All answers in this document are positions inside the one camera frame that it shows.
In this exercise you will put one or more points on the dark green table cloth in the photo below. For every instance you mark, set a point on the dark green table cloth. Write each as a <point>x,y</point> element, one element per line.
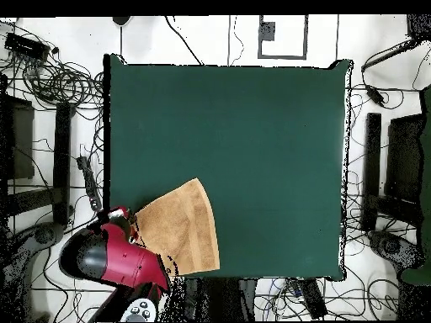
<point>235,134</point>

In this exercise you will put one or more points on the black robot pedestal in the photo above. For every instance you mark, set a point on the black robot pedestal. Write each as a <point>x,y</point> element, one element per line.
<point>219,299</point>

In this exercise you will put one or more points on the dark round disc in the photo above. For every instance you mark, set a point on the dark round disc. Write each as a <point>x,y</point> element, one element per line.
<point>120,19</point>

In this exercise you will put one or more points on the black metal frame stand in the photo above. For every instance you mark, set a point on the black metal frame stand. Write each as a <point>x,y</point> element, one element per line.
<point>372,168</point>
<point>62,161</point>

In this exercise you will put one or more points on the black power strip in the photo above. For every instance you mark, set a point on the black power strip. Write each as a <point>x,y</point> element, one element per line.
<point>89,183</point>
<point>313,299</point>

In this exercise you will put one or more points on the dark wheeled stand base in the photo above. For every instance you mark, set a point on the dark wheeled stand base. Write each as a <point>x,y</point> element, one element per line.
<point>37,239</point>
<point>394,247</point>

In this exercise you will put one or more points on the black network switch box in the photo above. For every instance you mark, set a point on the black network switch box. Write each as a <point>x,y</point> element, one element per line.
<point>27,45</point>

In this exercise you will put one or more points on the dark grey square patch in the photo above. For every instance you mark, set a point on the dark grey square patch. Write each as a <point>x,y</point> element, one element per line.
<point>267,31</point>

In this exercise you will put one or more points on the black power adapter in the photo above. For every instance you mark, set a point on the black power adapter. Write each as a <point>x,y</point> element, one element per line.
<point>375,95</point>

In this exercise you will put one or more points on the yellow-orange terry towel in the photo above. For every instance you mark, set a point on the yellow-orange terry towel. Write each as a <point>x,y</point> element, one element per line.
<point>181,228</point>

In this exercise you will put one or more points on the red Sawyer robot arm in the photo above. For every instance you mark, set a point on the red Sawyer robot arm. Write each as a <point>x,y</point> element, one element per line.
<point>128,262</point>

